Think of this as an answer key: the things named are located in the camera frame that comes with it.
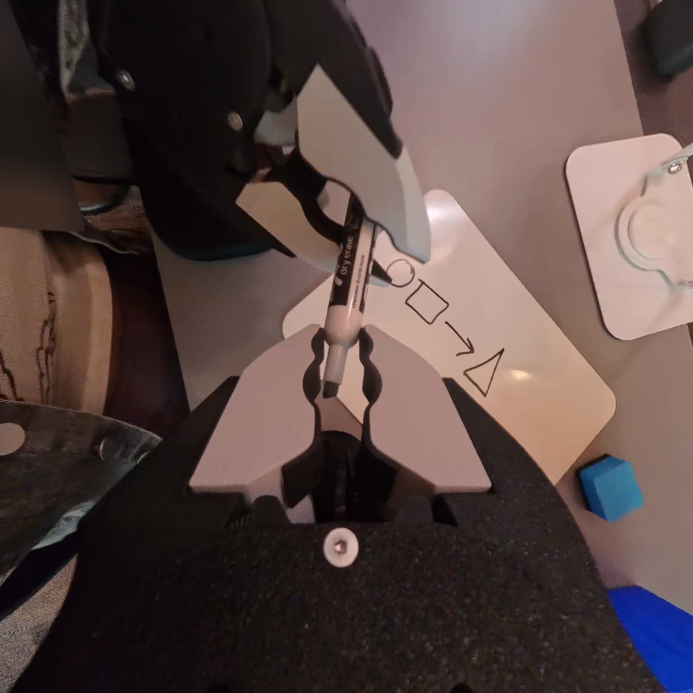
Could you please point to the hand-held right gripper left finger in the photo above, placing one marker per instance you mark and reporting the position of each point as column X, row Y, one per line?
column 255, row 433

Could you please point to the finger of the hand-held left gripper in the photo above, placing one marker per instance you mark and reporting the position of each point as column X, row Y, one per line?
column 363, row 162
column 287, row 227

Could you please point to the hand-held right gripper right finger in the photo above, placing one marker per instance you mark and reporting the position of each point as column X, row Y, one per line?
column 428, row 433

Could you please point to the black whiteboard marker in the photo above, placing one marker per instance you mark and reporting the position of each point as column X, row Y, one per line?
column 349, row 292

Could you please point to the white whiteboard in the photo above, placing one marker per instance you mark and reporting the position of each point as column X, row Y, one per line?
column 509, row 368

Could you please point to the blue whiteboard eraser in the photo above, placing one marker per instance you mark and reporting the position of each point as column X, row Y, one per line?
column 612, row 487

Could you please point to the blue plastic bin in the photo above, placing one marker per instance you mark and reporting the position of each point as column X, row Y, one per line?
column 655, row 639

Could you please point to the white table sign stand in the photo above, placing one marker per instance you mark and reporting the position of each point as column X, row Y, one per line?
column 628, row 238

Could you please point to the black boxy object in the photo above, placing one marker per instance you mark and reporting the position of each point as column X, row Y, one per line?
column 674, row 38

